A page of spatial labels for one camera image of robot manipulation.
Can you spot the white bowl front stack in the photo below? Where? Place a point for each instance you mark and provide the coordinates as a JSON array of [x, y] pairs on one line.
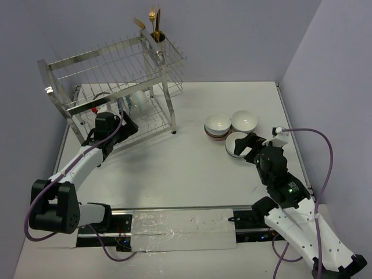
[[230, 145]]

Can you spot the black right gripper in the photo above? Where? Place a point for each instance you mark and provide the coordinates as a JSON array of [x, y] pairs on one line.
[[251, 140]]

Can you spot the black mounting rail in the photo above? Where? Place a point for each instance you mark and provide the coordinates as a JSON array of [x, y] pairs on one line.
[[247, 228]]

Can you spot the blue floral bowl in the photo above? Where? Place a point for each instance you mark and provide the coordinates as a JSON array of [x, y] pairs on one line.
[[128, 104]]

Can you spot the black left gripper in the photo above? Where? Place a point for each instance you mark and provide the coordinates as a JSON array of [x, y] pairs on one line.
[[128, 128]]

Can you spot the white bowl brown pattern stack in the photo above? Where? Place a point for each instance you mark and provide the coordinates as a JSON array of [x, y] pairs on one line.
[[217, 126]]

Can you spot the stainless steel dish rack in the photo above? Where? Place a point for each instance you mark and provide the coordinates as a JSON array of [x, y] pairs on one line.
[[104, 76]]

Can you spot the white bowl orange stack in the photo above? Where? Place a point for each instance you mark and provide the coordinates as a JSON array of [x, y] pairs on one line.
[[243, 121]]

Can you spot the taped white cover sheet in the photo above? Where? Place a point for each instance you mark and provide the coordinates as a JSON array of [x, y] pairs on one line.
[[182, 230]]

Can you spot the perforated steel cutlery holder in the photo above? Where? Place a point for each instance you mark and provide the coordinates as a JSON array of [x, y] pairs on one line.
[[155, 49]]

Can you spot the white bowl dark band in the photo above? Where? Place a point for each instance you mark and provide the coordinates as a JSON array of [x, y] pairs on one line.
[[141, 101]]

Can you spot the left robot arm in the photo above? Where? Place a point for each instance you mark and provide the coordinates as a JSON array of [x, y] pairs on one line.
[[54, 205]]

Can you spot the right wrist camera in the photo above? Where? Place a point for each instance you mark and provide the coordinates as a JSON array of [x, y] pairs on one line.
[[280, 137]]

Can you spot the gold fork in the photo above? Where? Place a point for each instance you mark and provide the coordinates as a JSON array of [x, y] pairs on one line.
[[152, 14]]

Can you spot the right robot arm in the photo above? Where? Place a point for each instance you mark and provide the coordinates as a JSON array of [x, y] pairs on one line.
[[290, 210]]

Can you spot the gold knife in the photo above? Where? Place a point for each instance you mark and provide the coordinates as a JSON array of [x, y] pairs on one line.
[[157, 31]]

